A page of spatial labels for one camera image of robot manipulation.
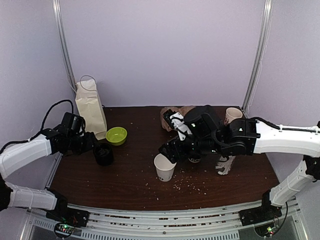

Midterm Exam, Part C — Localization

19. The ceramic mug with tree print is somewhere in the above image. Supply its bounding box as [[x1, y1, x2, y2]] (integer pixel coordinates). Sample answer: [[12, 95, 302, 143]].
[[224, 107, 243, 126]]

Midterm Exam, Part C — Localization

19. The green plastic bowl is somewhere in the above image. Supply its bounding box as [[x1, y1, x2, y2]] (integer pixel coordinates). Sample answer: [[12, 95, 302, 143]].
[[105, 126, 128, 146]]

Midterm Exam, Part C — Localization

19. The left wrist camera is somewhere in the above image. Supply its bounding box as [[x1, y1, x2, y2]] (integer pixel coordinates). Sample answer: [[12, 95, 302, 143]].
[[59, 112, 85, 137]]

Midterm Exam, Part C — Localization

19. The white paper takeout bag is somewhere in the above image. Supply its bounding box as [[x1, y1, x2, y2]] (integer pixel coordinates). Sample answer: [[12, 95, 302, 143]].
[[75, 74, 107, 140]]

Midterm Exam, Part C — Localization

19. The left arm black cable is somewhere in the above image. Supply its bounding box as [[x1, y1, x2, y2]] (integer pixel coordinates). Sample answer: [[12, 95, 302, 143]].
[[0, 99, 75, 153]]

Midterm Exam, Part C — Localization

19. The stack of cardboard cup carriers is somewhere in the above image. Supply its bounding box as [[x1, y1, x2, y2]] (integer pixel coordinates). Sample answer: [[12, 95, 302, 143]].
[[160, 105, 198, 132]]

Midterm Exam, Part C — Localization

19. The single white paper cup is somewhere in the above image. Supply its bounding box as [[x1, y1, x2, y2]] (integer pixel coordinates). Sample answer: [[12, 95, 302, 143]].
[[153, 153, 176, 182]]

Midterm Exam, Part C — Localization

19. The stack of white paper cups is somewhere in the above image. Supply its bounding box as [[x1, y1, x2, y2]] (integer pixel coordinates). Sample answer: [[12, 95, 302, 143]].
[[188, 154, 202, 164]]

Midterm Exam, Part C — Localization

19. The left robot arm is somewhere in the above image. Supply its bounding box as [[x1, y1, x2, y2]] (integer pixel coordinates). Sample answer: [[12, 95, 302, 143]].
[[0, 128, 98, 222]]

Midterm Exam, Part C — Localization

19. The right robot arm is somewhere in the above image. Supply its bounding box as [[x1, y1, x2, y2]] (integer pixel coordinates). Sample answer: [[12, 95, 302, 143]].
[[158, 117, 320, 221]]

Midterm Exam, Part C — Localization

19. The stack of black cup lids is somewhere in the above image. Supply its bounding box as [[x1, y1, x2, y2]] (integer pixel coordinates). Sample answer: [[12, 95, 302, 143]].
[[93, 143, 114, 166]]

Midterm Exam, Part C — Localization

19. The glass of white wrapped straws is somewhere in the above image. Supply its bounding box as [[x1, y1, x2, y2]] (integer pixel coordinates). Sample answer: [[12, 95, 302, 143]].
[[215, 156, 236, 176]]

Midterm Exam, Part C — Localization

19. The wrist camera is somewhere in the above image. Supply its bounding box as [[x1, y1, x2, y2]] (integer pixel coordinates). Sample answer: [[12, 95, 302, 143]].
[[163, 109, 192, 141], [59, 112, 85, 137]]

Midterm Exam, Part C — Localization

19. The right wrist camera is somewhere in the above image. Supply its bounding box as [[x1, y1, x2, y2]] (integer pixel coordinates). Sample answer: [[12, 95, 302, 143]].
[[163, 109, 192, 141]]

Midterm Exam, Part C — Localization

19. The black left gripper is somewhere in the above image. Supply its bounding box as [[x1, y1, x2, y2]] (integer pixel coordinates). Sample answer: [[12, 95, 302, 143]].
[[67, 131, 99, 156]]

